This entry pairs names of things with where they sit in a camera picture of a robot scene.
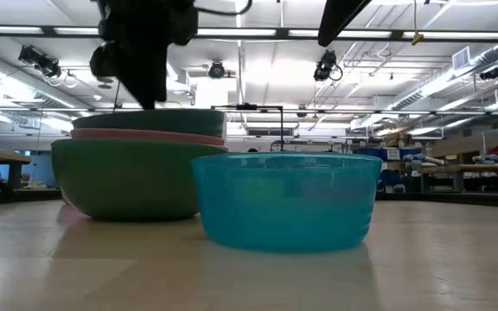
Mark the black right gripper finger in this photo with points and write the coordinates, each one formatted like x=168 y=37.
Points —
x=340 y=17

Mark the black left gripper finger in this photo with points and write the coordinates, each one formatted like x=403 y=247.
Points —
x=145 y=73

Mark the teal green plastic bowl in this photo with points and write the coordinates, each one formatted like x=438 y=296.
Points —
x=167 y=123

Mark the pink plastic bowl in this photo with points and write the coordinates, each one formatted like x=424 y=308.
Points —
x=145 y=135

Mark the yellow hanging plug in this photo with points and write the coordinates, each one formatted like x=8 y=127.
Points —
x=417 y=39

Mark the large green plastic bowl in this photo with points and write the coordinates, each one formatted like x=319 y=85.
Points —
x=123 y=181

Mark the thin black metal stand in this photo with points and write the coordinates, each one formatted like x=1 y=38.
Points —
x=282 y=129

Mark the white air vent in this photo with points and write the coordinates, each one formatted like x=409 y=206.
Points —
x=461 y=58

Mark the blue storage bin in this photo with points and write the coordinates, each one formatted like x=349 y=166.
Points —
x=378 y=154

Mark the small blue plastic bowl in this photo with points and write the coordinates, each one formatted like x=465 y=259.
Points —
x=286 y=207

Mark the black ceiling camera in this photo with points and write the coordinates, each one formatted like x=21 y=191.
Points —
x=326 y=65
x=39 y=61
x=216 y=70
x=489 y=74

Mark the silver air duct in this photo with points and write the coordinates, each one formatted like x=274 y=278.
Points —
x=491 y=54

